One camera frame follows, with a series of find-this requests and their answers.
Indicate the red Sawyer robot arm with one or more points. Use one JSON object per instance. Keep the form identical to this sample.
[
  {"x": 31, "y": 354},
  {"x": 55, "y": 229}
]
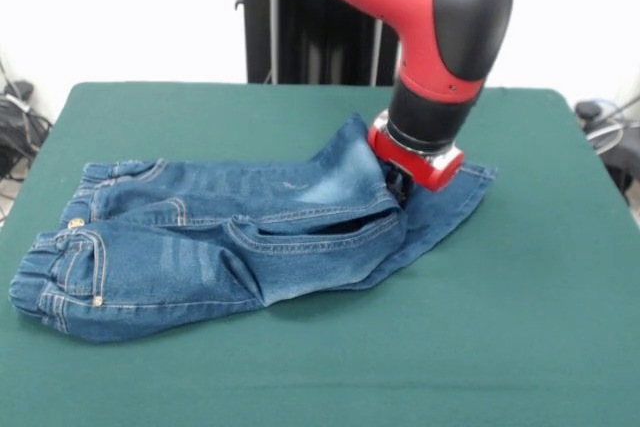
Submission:
[{"x": 440, "y": 22}]

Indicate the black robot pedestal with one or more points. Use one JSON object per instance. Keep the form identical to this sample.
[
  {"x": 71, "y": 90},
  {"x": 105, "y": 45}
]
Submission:
[{"x": 290, "y": 37}]

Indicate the blue denim jeans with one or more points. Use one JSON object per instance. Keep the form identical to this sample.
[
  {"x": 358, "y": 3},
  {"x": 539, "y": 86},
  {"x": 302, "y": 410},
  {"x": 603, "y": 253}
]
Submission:
[{"x": 225, "y": 247}]

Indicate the dark green table cloth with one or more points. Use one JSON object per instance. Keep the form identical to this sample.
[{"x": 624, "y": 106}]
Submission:
[{"x": 450, "y": 322}]

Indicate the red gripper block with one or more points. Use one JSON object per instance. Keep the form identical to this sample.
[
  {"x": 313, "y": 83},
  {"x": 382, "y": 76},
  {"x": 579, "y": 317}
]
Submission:
[{"x": 425, "y": 169}]

